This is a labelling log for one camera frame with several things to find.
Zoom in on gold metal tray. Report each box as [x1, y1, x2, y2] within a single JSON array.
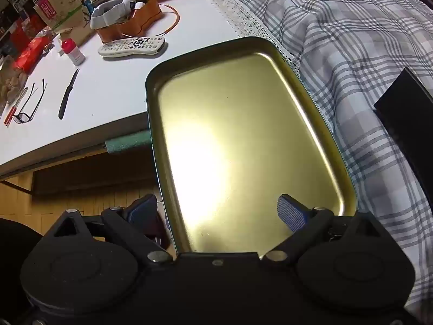
[[145, 37, 358, 254]]

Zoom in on brown paper bag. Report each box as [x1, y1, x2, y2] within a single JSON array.
[[33, 0, 95, 34]]

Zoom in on clear bag of beige lumps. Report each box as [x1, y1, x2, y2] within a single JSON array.
[[0, 68, 28, 102]]

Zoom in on white bottle with red cap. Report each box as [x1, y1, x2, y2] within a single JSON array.
[[61, 39, 86, 66]]

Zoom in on black knife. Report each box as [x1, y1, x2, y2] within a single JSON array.
[[58, 68, 80, 120]]

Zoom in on red snack packet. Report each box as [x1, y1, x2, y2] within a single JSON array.
[[14, 35, 55, 75]]

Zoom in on black eyeglasses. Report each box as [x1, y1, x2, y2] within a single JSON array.
[[12, 79, 45, 124]]

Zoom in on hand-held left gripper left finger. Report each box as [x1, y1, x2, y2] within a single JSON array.
[[44, 194, 173, 264]]

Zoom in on brown leather basket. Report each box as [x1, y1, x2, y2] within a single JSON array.
[[96, 0, 161, 43]]

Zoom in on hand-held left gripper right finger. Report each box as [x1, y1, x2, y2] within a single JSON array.
[[262, 194, 398, 265]]

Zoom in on grey plaid blanket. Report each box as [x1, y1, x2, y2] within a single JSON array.
[[226, 0, 433, 315]]

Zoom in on white lace trim cloth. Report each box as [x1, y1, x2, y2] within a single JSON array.
[[207, 0, 335, 132]]

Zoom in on copper wire hoop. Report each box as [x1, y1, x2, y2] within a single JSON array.
[[120, 3, 179, 38]]

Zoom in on white remote control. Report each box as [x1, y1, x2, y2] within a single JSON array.
[[98, 36, 167, 57]]

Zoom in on grey elastic strap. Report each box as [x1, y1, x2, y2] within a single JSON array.
[[90, 0, 136, 29]]

